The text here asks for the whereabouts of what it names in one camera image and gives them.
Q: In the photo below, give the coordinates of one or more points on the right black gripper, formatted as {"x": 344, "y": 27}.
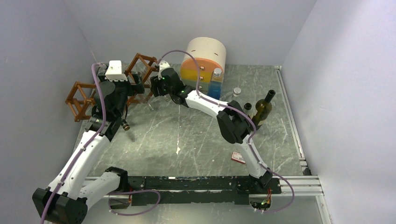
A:
{"x": 155, "y": 83}

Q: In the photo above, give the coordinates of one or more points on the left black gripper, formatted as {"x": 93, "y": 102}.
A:
{"x": 137, "y": 87}

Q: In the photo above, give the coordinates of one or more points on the clear bottle black gold label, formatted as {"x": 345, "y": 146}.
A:
{"x": 125, "y": 125}

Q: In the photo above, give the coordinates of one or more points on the brown wooden wine rack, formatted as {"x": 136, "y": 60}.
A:
{"x": 81, "y": 96}

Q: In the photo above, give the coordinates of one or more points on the clear bottle silver cap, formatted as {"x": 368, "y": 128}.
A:
{"x": 236, "y": 92}

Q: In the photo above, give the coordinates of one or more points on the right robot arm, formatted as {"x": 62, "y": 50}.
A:
{"x": 235, "y": 126}

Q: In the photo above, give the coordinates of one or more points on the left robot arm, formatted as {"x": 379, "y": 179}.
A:
{"x": 66, "y": 200}

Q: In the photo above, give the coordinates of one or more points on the tall blue glass bottle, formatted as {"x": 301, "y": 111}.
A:
{"x": 215, "y": 84}

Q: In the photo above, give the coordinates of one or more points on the dark brown wine bottle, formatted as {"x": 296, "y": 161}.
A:
{"x": 247, "y": 108}

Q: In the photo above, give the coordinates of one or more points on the olive green wine bottle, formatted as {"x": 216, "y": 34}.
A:
{"x": 263, "y": 109}

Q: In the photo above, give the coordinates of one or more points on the cylindrical drawer cabinet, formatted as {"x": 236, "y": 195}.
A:
{"x": 209, "y": 54}

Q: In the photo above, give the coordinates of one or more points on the small red white box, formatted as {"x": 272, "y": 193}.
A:
{"x": 238, "y": 158}

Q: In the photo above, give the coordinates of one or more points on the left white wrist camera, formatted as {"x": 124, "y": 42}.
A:
{"x": 115, "y": 71}

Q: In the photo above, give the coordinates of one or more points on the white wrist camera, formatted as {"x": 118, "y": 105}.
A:
{"x": 162, "y": 66}
{"x": 115, "y": 71}

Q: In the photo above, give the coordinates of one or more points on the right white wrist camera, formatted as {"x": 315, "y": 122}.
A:
{"x": 162, "y": 66}

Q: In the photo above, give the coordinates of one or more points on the black base frame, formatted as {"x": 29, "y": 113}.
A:
{"x": 144, "y": 190}

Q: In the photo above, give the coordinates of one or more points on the aluminium rail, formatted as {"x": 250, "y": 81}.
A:
{"x": 303, "y": 185}

